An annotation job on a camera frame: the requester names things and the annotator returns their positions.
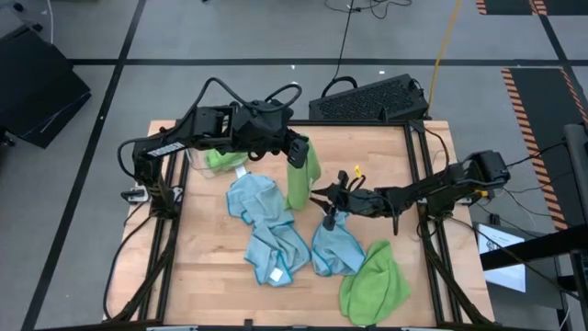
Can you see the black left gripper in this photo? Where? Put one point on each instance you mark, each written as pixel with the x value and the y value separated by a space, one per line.
pixel 278 144

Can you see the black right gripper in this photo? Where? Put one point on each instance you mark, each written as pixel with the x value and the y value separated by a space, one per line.
pixel 367 202

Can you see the green microfiber towel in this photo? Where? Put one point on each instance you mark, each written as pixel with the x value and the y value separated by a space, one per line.
pixel 374 289
pixel 220 160
pixel 298 188

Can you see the blue microfiber towel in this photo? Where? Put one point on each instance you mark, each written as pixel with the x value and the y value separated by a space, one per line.
pixel 275 250
pixel 337 250
pixel 257 197

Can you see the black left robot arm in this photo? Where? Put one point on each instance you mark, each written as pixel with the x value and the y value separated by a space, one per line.
pixel 211 122

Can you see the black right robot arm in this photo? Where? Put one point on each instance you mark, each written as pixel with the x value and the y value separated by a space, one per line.
pixel 459 181

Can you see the clear plastic bin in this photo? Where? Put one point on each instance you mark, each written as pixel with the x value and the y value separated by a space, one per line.
pixel 250 156

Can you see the black perforated computer case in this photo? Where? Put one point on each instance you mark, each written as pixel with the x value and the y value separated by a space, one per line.
pixel 367 99

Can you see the yellow plug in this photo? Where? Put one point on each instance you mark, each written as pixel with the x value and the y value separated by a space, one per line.
pixel 481 193

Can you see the black power adapter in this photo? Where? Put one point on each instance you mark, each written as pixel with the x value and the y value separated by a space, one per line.
pixel 494 219

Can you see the white printed paper sheet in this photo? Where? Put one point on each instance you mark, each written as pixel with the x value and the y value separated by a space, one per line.
pixel 503 276

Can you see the black metal stand beam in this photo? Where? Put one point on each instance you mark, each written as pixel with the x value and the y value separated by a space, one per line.
pixel 533 248

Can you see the black mat with orange stripes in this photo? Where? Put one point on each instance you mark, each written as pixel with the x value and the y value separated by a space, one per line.
pixel 537 115
pixel 505 5

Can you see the large black equipment case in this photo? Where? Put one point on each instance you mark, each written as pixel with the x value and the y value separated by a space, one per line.
pixel 37 87

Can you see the black metal table frame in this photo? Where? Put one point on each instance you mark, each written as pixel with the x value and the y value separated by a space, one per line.
pixel 358 122

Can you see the silver left base bracket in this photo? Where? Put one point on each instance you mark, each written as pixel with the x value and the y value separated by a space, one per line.
pixel 138 195

